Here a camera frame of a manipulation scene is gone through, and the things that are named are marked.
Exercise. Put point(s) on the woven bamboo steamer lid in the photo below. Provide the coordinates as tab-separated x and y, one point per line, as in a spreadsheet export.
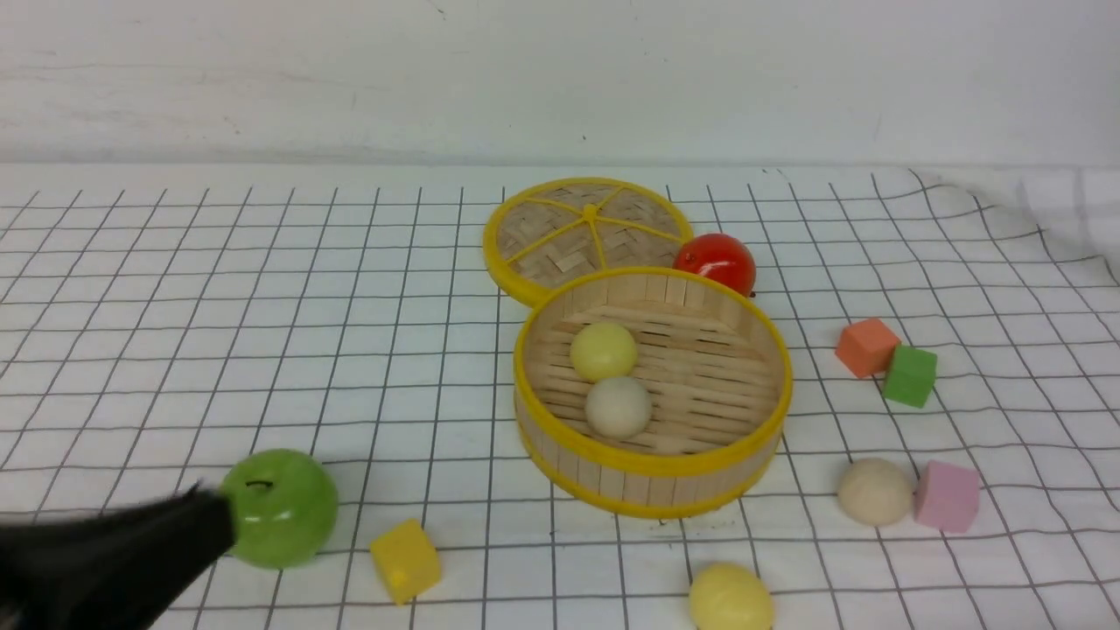
553	233

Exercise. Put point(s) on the pink cube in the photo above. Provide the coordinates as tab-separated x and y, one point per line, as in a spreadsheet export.
947	498

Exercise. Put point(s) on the green apple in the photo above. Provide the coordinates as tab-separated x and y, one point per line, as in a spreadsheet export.
283	505

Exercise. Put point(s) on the red tomato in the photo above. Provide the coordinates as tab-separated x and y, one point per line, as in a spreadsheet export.
721	258

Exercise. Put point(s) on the white grid tablecloth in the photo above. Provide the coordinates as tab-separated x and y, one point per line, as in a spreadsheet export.
160	325

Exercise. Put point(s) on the green cube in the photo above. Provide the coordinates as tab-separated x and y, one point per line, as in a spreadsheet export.
911	376

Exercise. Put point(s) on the pale yellow bun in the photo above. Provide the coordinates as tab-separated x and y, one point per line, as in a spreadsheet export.
729	596
603	350

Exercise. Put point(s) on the bamboo steamer tray yellow rim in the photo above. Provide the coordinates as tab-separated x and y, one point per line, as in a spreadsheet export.
716	368

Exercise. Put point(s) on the orange cube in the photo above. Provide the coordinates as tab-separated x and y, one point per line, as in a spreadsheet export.
866	347

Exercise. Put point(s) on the yellow cube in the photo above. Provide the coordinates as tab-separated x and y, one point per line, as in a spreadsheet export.
406	561

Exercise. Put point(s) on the white bun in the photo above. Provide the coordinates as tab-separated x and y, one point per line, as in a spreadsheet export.
875	492
618	408

